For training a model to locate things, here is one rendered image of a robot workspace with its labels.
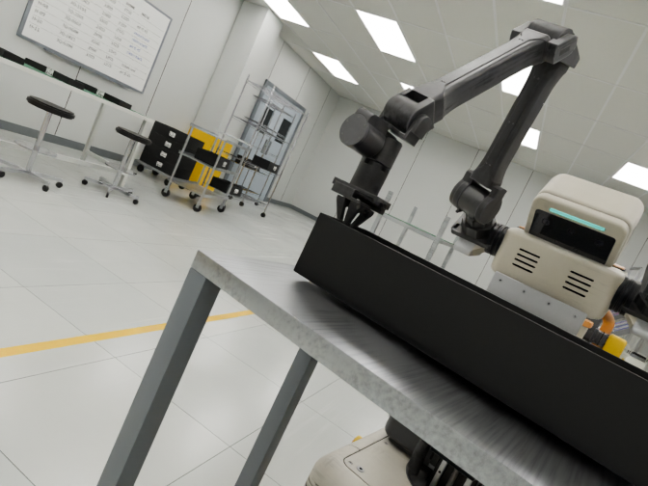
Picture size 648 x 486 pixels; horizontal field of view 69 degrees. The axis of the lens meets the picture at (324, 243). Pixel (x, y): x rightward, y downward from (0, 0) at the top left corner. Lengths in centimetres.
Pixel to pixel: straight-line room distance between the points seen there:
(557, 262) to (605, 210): 16
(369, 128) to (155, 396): 54
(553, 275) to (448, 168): 976
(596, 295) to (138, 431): 98
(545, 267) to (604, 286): 13
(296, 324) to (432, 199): 1032
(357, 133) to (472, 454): 51
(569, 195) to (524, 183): 957
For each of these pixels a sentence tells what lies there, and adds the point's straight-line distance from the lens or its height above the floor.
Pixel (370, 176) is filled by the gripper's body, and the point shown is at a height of 101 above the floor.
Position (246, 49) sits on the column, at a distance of 802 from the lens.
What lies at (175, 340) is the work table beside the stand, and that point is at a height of 66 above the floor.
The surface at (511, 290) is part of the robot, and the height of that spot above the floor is 92.
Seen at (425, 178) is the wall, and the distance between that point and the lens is 1098.
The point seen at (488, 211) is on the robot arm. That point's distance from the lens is 120.
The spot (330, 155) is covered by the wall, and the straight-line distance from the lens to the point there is 1174.
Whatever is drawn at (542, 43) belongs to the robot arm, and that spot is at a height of 139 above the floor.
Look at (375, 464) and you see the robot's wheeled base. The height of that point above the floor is 28.
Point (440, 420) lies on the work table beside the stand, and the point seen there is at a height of 80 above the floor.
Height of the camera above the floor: 97
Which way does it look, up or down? 7 degrees down
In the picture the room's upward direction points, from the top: 25 degrees clockwise
